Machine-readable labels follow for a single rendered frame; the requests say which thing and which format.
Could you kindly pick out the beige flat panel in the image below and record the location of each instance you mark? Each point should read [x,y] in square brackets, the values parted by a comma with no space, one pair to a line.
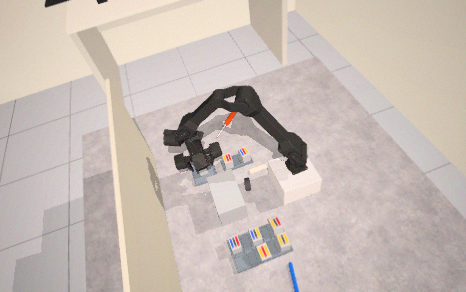
[147,257]

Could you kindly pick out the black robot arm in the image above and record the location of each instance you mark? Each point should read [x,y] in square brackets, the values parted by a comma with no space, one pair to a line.
[247,102]

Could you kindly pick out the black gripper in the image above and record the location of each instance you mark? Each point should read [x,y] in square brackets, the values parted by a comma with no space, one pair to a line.
[183,162]

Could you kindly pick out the orange-handled screwdriver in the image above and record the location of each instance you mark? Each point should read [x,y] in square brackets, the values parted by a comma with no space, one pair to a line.
[228,120]

